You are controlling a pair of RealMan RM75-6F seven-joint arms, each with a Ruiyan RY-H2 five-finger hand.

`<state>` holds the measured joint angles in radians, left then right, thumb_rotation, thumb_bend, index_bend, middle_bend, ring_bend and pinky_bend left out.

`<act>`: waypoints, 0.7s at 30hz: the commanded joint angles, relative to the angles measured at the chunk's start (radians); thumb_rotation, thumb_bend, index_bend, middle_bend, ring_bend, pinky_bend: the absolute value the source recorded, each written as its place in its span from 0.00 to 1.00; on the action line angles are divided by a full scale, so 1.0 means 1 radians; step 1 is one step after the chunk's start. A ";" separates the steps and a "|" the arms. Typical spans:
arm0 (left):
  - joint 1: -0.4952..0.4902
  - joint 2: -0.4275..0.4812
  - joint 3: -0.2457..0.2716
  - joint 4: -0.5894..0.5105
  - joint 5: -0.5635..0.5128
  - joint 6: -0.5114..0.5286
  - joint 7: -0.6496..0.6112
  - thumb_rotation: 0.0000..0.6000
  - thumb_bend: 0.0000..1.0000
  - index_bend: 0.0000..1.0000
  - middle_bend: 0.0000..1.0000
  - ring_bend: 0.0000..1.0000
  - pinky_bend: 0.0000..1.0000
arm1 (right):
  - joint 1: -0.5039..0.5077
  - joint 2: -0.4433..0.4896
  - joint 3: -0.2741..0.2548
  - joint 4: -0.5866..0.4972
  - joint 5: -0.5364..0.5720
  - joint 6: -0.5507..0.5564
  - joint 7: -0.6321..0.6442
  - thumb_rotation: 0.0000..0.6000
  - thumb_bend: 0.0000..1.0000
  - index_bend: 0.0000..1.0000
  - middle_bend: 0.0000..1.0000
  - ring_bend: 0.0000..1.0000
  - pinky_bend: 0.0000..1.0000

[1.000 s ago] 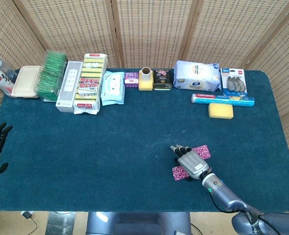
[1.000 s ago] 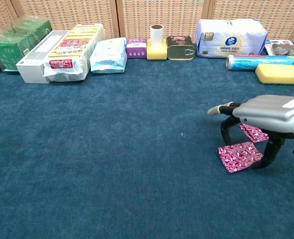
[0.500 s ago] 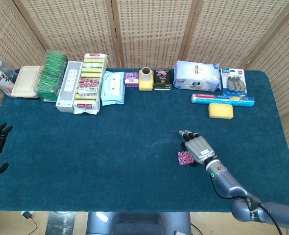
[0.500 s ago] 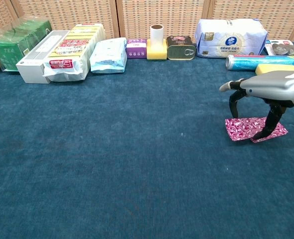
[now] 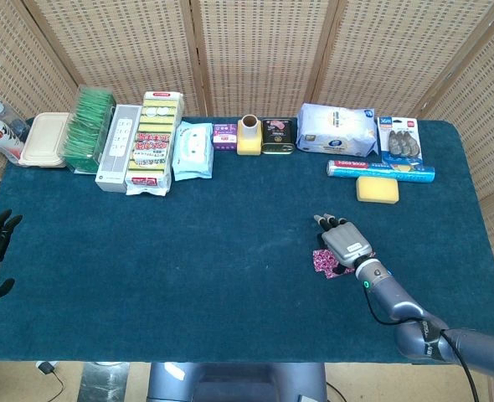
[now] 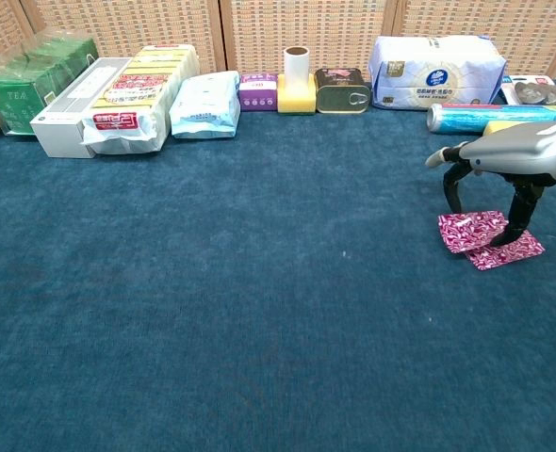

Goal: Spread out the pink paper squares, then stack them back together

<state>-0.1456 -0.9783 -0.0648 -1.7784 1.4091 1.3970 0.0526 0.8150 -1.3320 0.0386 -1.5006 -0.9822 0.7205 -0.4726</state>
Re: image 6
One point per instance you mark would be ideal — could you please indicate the teal carpet table mat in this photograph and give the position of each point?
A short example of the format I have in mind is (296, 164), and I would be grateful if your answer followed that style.
(212, 282)

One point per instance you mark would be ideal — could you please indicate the white roll cardboard core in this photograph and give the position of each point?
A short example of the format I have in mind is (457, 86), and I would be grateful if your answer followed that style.
(297, 66)

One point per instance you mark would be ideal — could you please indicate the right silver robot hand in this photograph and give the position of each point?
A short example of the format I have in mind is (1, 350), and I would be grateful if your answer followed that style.
(518, 153)

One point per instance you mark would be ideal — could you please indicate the blue food wrap box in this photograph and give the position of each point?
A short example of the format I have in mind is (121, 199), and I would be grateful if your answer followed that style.
(471, 117)

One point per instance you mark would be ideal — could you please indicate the light blue wet wipes pack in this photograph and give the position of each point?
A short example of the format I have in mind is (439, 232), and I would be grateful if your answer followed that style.
(205, 106)

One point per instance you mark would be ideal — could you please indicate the small purple box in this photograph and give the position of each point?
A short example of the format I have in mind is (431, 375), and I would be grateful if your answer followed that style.
(257, 94)

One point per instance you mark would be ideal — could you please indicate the clear box green tea bags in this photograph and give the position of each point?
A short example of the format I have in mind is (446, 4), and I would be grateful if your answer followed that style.
(19, 89)

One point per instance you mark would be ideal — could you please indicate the yellow tape holder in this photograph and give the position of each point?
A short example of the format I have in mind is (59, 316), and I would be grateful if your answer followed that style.
(296, 101)

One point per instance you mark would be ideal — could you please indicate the black gold luncheon meat can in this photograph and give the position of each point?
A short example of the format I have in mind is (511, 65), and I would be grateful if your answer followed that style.
(341, 94)

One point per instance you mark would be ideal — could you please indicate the white blue tissue pack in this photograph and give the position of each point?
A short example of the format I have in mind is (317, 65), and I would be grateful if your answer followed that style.
(438, 70)

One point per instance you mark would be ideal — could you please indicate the woven bamboo folding screen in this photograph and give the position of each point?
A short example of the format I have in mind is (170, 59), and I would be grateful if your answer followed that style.
(306, 28)

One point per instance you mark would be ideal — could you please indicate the yellow rectangular sponge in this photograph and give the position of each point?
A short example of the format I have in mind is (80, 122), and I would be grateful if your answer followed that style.
(504, 127)

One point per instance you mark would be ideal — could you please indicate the white power strip box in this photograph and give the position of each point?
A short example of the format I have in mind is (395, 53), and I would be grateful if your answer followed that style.
(66, 117)

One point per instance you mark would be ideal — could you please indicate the yellow sponges multipack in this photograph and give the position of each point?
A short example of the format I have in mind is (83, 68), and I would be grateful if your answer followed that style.
(141, 89)

